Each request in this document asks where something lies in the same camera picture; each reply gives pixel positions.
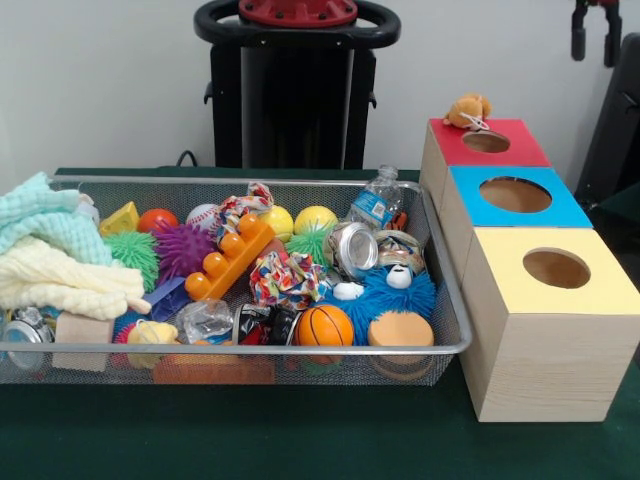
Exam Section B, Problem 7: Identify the cream waffle cloth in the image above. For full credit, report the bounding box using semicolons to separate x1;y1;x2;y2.
0;234;151;321

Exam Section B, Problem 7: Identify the shallow clear mesh bin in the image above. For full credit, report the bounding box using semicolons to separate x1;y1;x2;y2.
0;174;474;386

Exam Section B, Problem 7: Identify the wooden box with three holes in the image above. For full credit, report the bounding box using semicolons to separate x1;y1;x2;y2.
418;117;640;424

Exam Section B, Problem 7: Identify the colourful knotted rope toy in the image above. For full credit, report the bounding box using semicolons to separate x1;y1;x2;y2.
215;182;331;310

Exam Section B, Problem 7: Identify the black chair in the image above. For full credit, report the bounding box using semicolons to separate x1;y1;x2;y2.
574;32;640;201

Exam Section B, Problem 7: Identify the purple spiky ball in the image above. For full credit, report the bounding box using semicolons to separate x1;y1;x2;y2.
152;222;219;286

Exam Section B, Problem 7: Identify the brown plush bear toy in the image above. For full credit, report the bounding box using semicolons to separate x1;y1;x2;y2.
442;93;494;132

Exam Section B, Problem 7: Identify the dark green table cloth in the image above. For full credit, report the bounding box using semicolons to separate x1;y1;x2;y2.
0;167;640;480
597;194;640;236

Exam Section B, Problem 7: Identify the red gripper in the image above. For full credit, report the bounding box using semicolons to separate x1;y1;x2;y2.
571;0;624;69

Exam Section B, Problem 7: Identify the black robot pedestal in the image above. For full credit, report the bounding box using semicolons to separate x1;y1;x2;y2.
193;0;402;170

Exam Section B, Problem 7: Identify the crushed drink can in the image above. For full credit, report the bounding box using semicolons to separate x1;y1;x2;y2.
323;221;380;281

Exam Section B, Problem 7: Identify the tan round foam disc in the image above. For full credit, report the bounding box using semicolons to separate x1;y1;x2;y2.
367;309;435;347

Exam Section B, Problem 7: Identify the orange toy basketball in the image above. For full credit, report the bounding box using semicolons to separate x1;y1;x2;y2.
292;304;355;347

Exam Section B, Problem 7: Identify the blue fuzzy monster toy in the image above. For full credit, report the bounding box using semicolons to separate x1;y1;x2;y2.
319;264;437;346

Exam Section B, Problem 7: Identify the orange plastic building block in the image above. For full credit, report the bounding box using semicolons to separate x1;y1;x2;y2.
184;213;277;302

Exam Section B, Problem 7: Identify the mint green waffle cloth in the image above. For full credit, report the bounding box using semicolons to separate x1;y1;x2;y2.
0;172;114;266

